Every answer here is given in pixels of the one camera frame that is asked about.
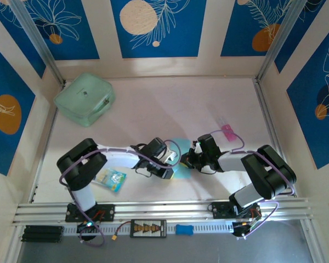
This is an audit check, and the light blue cloth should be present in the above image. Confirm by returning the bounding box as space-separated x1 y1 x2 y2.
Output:
168 138 194 180

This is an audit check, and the pink clear plastic stick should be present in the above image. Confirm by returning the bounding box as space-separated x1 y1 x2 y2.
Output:
218 116 238 142

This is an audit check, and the blue yellow snack packet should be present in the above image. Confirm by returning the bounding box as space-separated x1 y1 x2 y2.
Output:
94 167 127 195

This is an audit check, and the blue foam block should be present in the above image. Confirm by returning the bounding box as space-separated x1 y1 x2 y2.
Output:
175 224 194 236

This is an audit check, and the black power distribution board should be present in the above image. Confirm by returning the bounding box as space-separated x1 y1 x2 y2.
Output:
129 219 167 238

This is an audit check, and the black wiring hub green light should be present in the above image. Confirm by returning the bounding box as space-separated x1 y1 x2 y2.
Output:
76 219 100 234
231 219 260 239

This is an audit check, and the mint green zip pouch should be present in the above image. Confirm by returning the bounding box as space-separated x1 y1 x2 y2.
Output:
54 72 116 128

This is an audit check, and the black profile bar stack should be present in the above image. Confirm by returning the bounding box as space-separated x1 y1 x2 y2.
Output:
21 225 64 243

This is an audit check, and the aluminium mounting rail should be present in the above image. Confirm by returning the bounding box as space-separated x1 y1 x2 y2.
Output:
12 198 315 227

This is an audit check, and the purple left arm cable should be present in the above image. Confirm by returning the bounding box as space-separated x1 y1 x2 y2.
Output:
59 139 181 247

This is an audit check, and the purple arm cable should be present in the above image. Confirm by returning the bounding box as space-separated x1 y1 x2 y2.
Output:
208 129 296 238
59 139 181 247

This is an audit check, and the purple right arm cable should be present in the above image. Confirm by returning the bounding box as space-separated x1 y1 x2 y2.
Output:
208 129 296 238

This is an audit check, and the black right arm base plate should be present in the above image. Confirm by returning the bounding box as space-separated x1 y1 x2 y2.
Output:
211 202 238 220

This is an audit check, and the slotted grey cable duct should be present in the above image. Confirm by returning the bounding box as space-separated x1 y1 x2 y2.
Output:
63 221 236 237

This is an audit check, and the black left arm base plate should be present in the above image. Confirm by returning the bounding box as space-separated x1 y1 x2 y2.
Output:
65 203 116 222

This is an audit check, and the aluminium table side rail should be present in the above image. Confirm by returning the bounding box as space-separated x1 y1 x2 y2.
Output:
253 79 297 198
29 108 58 204

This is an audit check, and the wire with yellow connector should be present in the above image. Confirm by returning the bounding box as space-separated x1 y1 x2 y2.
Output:
111 221 132 242

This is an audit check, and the aluminium frame post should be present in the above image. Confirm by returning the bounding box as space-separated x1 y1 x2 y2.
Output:
256 0 309 83
9 0 66 85

